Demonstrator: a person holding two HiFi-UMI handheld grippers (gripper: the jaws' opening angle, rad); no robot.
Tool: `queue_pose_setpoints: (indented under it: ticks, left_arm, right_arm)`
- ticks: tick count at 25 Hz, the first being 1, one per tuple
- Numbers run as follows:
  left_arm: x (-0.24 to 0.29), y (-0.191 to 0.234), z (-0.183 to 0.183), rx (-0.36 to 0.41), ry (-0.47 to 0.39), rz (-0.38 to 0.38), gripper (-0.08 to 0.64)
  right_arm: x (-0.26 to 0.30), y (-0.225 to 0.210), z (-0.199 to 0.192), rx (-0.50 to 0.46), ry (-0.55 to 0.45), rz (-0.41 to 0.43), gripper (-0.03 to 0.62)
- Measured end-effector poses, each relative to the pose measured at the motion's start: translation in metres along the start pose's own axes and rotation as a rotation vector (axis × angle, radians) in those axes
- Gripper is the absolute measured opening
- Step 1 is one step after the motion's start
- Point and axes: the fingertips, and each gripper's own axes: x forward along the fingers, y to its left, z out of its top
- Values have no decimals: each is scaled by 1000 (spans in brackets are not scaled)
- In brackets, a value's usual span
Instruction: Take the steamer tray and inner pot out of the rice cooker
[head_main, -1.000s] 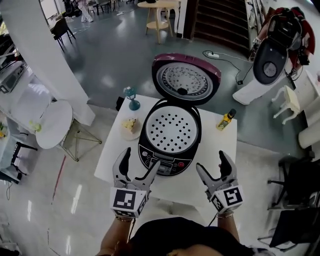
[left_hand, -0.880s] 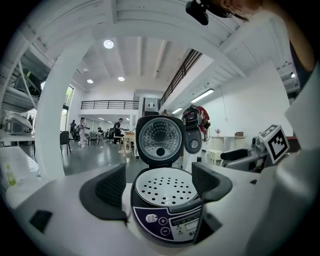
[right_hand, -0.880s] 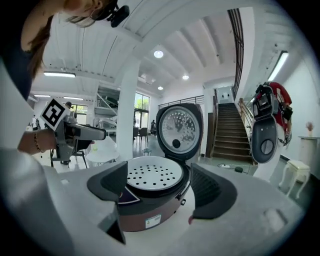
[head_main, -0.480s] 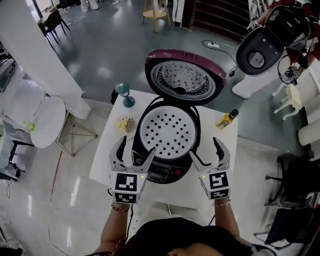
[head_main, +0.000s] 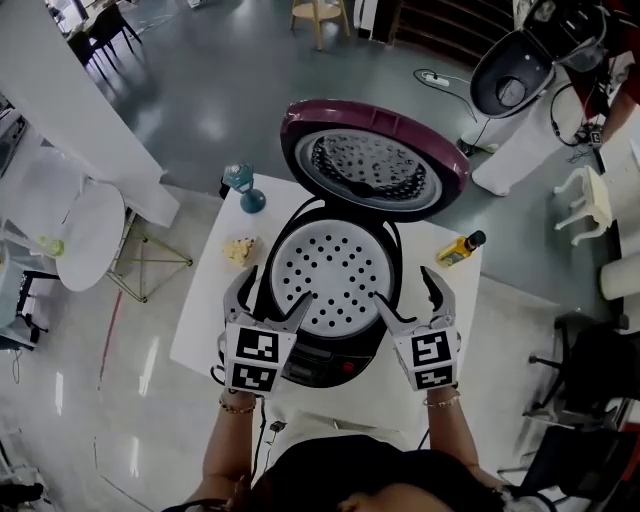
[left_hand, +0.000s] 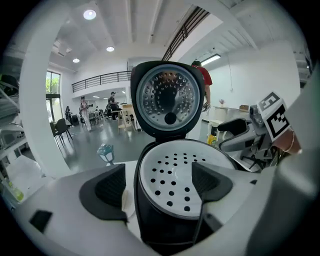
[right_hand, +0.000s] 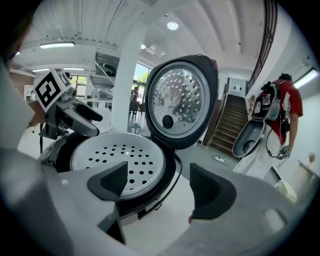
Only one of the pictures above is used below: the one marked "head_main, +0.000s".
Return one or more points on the yellow oil bottle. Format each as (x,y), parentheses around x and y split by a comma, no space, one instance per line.
(457,250)

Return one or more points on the person's dark top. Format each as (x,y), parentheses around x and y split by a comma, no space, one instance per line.
(360,460)

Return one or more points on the white round side table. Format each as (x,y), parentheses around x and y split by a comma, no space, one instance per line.
(90,235)

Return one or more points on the white ornate stool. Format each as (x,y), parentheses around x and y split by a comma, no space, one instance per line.
(597,195)

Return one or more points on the black frame chair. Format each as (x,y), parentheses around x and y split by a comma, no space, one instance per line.
(30,300)

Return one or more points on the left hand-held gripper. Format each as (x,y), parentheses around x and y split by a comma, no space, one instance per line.
(255,350)

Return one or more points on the white column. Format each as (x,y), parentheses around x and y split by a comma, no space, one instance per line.
(75,100)

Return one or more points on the pale teal storage box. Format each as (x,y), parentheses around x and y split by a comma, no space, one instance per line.
(10,295)

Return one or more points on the person's light trousers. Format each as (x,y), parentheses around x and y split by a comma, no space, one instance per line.
(350,425)

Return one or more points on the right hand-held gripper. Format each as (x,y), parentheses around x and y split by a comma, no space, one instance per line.
(430,355)

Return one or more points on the maroon rice cooker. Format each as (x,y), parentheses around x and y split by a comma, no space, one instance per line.
(350,110)

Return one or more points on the teal lantern lamp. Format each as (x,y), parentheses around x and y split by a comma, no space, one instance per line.
(250,200)

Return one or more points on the white console table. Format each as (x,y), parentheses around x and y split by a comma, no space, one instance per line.
(622,280)

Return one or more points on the person's left forearm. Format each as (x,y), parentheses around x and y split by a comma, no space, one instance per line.
(225,440)

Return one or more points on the person's right forearm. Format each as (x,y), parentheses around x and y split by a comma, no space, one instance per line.
(450,435)

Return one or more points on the white steamer tray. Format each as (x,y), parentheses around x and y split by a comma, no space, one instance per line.
(330,250)

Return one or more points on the yellow popcorn pile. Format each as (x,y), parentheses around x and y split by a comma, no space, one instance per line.
(241,250)

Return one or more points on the black dining chair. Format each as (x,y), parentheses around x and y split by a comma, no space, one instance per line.
(117,22)
(90,47)

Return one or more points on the pale green bottle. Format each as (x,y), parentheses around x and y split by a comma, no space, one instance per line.
(52,246)

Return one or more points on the white power strip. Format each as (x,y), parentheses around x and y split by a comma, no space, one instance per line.
(436,78)

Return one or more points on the wooden stool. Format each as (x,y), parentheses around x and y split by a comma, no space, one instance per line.
(320,10)

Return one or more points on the person's face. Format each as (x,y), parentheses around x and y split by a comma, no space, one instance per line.
(367,500)

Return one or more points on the black office chair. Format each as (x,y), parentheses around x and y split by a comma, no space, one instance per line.
(600,360)
(575,460)

